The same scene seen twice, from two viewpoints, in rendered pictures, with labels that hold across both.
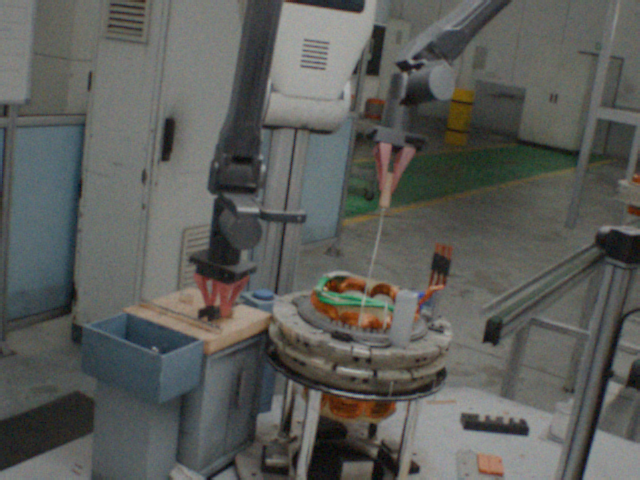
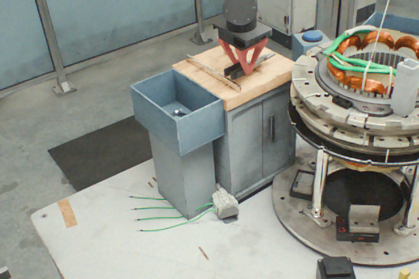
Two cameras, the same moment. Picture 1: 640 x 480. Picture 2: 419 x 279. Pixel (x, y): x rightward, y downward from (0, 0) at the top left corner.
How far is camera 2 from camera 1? 57 cm
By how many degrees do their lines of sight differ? 34
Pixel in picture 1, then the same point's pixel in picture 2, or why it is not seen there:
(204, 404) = (231, 147)
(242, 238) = (237, 14)
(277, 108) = not seen: outside the picture
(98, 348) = (140, 105)
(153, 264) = not seen: outside the picture
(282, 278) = (343, 12)
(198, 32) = not seen: outside the picture
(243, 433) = (282, 158)
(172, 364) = (188, 124)
